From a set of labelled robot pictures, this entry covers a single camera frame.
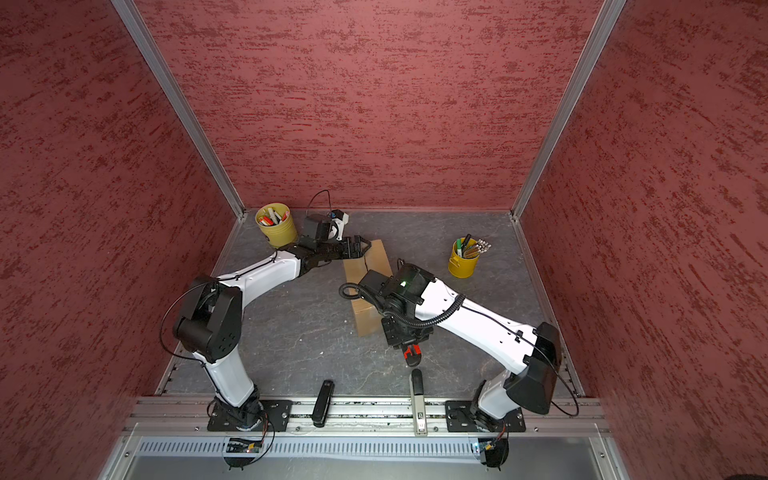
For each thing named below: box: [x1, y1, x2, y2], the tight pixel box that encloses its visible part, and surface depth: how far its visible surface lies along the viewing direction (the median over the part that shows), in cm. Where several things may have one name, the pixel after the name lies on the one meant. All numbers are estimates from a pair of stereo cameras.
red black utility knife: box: [403, 344, 423, 367], surface depth 65 cm
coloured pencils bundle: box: [468, 238, 492, 256], surface depth 89 cm
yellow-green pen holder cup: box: [255, 202, 298, 247], surface depth 102 cm
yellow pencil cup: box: [448, 237, 480, 279], surface depth 99 cm
